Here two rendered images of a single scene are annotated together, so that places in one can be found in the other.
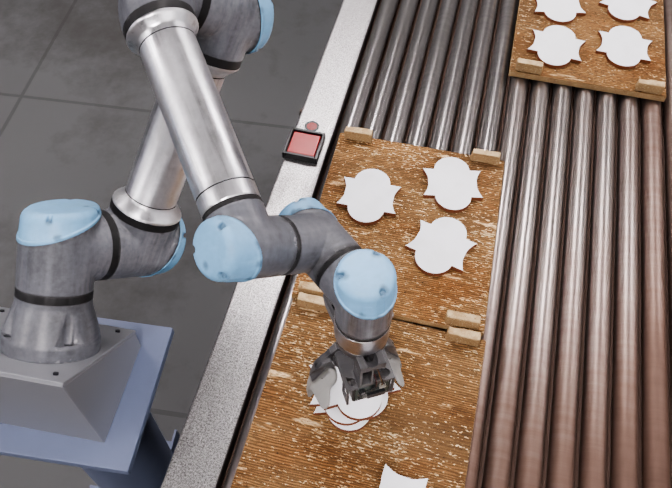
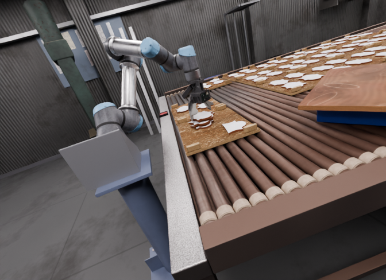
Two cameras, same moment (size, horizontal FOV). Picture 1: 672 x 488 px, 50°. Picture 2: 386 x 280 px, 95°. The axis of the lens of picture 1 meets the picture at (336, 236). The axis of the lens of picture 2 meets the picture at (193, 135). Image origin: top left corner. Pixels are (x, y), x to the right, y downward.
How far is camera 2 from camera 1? 90 cm
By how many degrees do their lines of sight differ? 33
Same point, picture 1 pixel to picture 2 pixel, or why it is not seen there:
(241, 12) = not seen: hidden behind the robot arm
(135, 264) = (130, 119)
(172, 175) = (131, 94)
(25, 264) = (97, 117)
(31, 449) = (116, 184)
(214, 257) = (146, 44)
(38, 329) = (107, 129)
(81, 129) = not seen: hidden behind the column
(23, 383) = (106, 137)
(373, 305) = (190, 49)
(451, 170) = not seen: hidden behind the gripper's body
